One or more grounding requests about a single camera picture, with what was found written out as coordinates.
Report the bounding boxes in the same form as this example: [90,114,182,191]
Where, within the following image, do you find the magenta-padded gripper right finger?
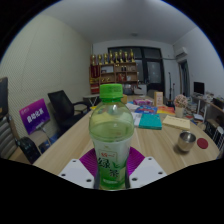
[125,146,168,190]

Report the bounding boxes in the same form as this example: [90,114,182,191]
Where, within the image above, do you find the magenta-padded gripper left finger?
[58,147,100,190]

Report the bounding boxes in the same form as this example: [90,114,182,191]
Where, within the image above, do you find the green tea plastic bottle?
[88,83,136,191]

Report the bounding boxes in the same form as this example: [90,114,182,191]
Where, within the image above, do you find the stainless steel cup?
[176,130,197,153]

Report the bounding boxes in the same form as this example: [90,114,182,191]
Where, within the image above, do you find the teal book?
[137,113,163,131]

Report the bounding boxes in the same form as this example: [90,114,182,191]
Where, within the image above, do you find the black bag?
[16,136,42,165]

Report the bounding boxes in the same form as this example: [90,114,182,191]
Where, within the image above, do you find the white booklet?
[130,111,144,128]

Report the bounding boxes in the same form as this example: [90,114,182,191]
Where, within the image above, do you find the cream book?
[161,114,192,132]

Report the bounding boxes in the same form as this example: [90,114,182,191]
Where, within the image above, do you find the blue book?
[134,105,159,116]

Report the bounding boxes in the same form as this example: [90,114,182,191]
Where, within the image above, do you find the flat round red coaster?
[196,137,210,151]

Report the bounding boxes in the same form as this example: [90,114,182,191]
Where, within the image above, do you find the orange book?
[156,105,176,116]

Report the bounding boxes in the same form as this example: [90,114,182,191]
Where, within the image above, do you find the black office chair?
[47,89,91,135]

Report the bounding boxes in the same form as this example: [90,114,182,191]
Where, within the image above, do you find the pink box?
[132,98,154,107]

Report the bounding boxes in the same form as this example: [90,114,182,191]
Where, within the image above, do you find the purple sign board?
[18,98,51,136]

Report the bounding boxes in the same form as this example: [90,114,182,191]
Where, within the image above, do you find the orange and white standing carton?
[153,90,165,108]

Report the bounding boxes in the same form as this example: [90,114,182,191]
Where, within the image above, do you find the pink flowers in white pot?
[173,94,190,119]

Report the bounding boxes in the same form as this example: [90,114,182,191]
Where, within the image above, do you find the grey striped chair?
[0,76,22,160]

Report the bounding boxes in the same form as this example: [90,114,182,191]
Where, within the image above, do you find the black microphone stand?
[167,71,177,102]

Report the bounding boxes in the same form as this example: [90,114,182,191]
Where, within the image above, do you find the long white side desk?
[190,94,224,141]

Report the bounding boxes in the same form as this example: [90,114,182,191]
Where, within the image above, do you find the black computer monitor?
[193,81,206,96]

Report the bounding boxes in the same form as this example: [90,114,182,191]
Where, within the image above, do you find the dark glass door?
[107,46,166,97]

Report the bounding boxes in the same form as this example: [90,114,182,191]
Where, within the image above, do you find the wooden shelf unit with trophies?
[88,49,140,95]

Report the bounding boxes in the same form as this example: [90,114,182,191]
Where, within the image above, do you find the white wall air conditioner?
[174,46,190,62]

